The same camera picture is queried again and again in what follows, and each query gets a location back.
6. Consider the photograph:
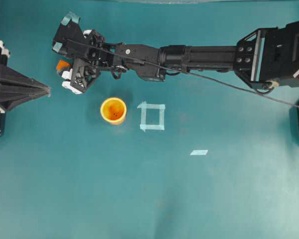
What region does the light blue tape square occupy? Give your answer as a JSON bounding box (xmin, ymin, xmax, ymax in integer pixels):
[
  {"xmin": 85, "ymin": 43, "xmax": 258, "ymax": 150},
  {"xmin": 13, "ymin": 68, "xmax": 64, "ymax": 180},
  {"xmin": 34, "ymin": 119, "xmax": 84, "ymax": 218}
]
[{"xmin": 137, "ymin": 101, "xmax": 165, "ymax": 132}]

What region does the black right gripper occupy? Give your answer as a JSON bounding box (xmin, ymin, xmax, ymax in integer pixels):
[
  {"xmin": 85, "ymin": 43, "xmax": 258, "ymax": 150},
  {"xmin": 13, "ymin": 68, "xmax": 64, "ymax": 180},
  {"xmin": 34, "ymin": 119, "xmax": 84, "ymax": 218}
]
[{"xmin": 52, "ymin": 12, "xmax": 126, "ymax": 95}]

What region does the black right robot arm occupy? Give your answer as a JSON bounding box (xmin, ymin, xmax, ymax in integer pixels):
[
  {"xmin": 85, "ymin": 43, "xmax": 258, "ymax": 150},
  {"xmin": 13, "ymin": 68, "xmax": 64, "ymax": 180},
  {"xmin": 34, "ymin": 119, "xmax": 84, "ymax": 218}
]
[{"xmin": 52, "ymin": 13, "xmax": 299, "ymax": 94}]

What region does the black cable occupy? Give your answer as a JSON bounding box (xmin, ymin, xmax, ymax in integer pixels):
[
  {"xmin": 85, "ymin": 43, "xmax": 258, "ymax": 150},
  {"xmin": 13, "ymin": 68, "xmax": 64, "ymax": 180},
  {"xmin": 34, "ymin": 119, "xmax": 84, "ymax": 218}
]
[{"xmin": 64, "ymin": 38, "xmax": 299, "ymax": 108}]

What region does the orange cube block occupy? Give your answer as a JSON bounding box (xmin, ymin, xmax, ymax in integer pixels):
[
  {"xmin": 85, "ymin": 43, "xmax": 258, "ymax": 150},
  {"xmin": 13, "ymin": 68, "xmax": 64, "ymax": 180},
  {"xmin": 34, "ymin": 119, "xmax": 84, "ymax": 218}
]
[{"xmin": 56, "ymin": 60, "xmax": 71, "ymax": 74}]

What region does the light blue tape strip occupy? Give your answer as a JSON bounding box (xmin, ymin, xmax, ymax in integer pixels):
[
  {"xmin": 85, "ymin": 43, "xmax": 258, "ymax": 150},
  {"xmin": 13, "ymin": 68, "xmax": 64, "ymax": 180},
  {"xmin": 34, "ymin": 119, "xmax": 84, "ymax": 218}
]
[{"xmin": 190, "ymin": 149, "xmax": 208, "ymax": 156}]

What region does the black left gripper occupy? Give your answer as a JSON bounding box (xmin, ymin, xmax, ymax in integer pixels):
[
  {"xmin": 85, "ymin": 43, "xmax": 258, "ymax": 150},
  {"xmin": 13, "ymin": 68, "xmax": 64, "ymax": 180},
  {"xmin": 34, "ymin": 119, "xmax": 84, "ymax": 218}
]
[{"xmin": 0, "ymin": 40, "xmax": 50, "ymax": 137}]

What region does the yellow orange plastic cup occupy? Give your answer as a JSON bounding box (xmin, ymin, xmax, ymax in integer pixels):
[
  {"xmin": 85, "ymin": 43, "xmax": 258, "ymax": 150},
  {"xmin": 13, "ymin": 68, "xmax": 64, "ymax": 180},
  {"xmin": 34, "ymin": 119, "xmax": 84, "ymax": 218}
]
[{"xmin": 100, "ymin": 97, "xmax": 127, "ymax": 125}]

